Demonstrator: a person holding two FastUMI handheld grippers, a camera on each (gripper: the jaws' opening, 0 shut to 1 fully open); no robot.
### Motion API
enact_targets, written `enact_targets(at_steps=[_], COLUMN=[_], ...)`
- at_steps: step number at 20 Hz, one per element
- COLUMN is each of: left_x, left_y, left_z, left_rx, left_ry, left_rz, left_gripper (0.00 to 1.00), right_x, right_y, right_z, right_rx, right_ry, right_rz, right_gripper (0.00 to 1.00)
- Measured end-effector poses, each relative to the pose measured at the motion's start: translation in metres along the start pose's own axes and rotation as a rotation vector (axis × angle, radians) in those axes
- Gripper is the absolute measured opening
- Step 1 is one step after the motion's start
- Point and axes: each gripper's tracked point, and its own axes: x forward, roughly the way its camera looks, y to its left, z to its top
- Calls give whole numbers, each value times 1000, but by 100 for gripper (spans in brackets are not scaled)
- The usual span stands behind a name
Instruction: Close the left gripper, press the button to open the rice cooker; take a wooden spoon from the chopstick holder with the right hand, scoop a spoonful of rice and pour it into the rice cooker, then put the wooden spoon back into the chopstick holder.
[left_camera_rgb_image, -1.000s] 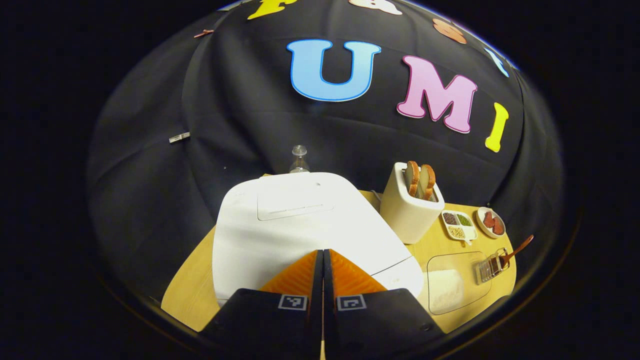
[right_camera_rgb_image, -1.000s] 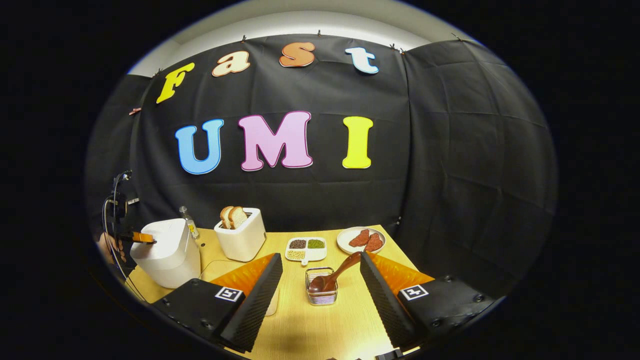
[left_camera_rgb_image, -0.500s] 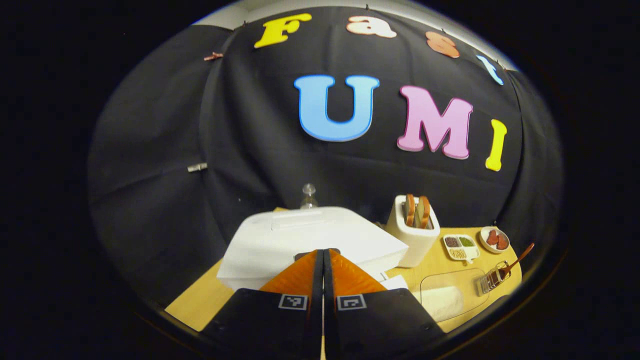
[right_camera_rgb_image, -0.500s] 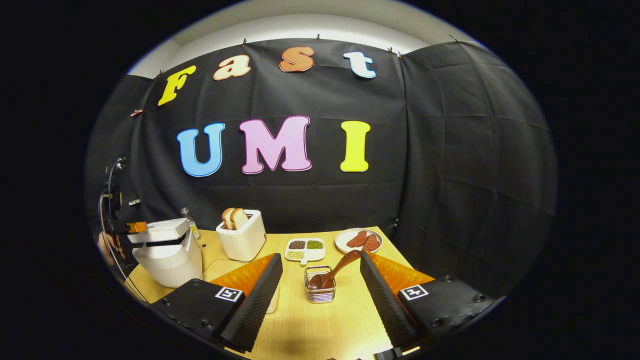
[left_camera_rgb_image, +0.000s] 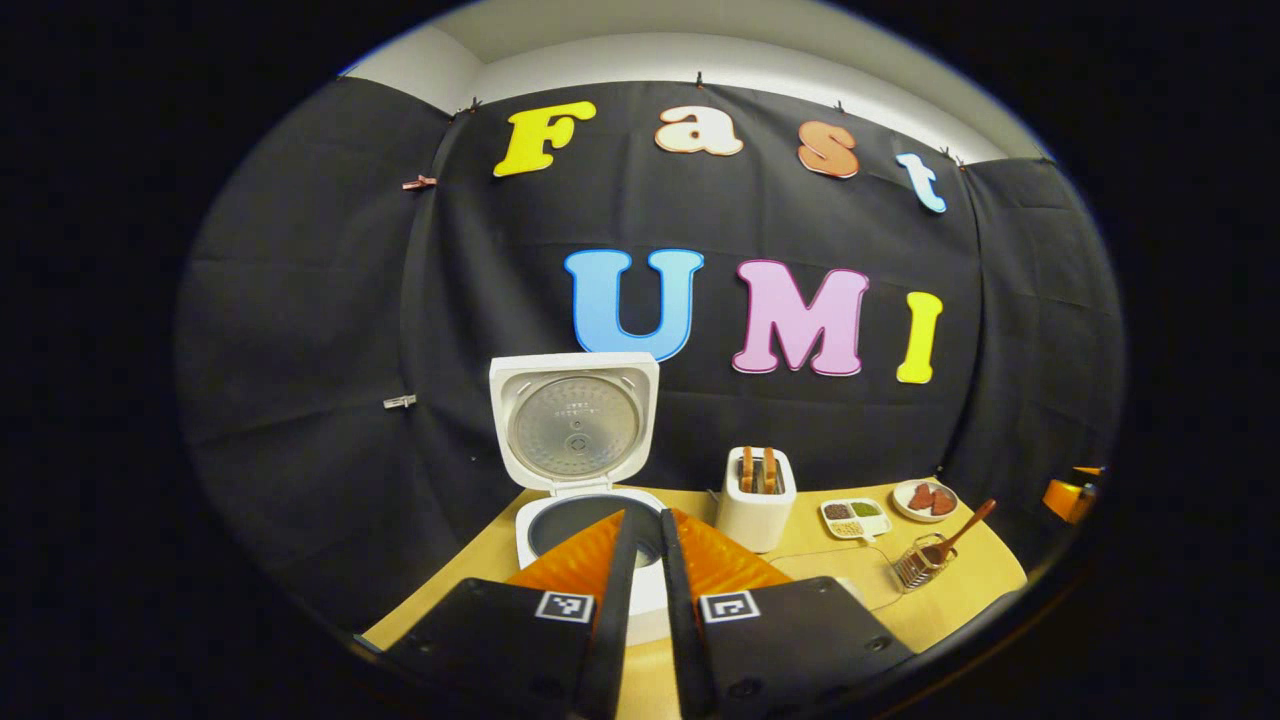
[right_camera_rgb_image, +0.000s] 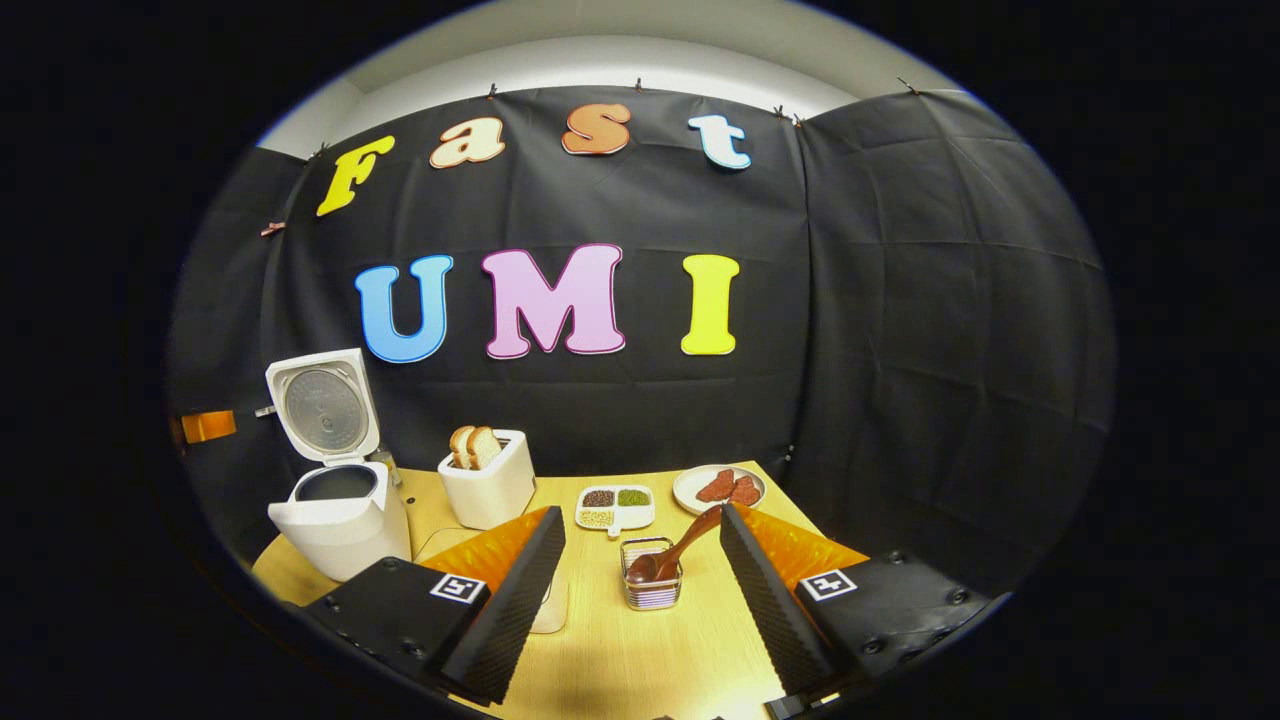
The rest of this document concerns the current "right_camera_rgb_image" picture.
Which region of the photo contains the brown wooden spoon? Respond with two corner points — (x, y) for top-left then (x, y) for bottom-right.
(626, 505), (723, 585)

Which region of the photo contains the white divided dish of beans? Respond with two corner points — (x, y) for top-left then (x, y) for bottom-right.
(574, 484), (657, 538)

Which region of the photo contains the white toaster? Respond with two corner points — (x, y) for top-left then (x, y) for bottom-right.
(437, 430), (538, 531)

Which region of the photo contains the clear box of white rice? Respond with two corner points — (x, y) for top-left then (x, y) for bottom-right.
(528, 575), (571, 635)

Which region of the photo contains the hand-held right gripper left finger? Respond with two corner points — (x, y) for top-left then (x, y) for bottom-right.
(305, 505), (567, 706)

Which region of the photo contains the black backdrop cloth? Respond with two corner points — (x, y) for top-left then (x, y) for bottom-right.
(165, 85), (1116, 601)

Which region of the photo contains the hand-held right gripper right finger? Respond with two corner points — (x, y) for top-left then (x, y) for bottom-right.
(719, 502), (1001, 706)

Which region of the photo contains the white round plate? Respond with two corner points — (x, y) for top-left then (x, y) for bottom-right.
(672, 464), (767, 515)

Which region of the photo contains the white rice cooker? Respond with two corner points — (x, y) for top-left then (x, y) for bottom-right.
(264, 347), (413, 583)

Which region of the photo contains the clear chopstick holder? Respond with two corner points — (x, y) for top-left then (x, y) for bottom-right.
(619, 536), (685, 611)

